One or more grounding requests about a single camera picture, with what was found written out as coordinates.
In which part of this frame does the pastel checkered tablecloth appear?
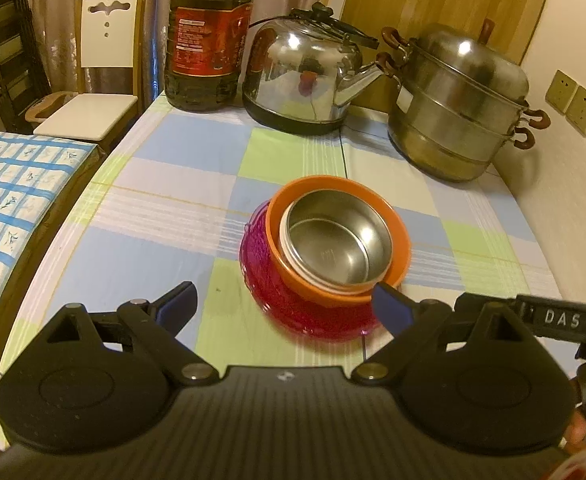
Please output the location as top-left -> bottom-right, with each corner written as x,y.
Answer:
0,95 -> 564,441

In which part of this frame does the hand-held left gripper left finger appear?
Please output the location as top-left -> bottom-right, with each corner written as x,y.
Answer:
38,281 -> 221,386

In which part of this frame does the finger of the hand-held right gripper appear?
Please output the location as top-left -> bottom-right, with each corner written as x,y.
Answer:
454,292 -> 519,318

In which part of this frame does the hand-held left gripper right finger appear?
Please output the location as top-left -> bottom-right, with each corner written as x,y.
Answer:
350,282 -> 536,386

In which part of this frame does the blue white patterned tablecloth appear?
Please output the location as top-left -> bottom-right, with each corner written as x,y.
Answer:
0,127 -> 101,356

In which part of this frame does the small beige wall socket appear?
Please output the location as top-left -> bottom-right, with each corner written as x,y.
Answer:
544,70 -> 579,113
566,85 -> 586,136

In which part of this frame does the dark folding rack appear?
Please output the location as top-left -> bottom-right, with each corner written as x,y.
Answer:
0,0 -> 54,133

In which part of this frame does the white bowl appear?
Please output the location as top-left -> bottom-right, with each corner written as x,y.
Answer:
278,192 -> 379,297

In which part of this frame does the orange plastic bowl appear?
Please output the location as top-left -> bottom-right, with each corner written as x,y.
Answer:
265,175 -> 412,311

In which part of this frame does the stainless steel bowl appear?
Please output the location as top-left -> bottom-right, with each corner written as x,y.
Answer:
280,187 -> 394,293

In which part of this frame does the stainless steel kettle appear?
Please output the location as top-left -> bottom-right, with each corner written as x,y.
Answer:
242,2 -> 394,136

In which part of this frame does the white wooden chair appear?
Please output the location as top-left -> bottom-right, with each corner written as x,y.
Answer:
25,0 -> 146,153

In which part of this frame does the large cooking oil bottle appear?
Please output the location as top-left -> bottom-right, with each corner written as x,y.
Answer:
164,0 -> 255,113

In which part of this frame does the stainless steel steamer pot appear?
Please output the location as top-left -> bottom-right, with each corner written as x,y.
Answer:
377,19 -> 551,183

